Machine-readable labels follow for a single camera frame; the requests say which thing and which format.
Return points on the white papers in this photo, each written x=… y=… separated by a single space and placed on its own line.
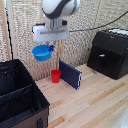
x=119 y=32

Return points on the red plastic cup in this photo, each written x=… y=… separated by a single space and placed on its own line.
x=56 y=76

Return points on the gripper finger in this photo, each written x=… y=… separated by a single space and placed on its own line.
x=51 y=48

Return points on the black hard case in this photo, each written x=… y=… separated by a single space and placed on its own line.
x=109 y=53

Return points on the black fabric storage bin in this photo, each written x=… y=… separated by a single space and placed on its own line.
x=18 y=96

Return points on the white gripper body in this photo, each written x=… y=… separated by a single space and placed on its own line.
x=50 y=32

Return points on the blue plastic bowl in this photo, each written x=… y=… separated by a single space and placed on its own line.
x=41 y=52

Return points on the navy blue flat box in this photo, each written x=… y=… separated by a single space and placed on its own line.
x=70 y=74

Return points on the wooden screen post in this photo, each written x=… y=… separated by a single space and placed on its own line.
x=4 y=30
x=60 y=53

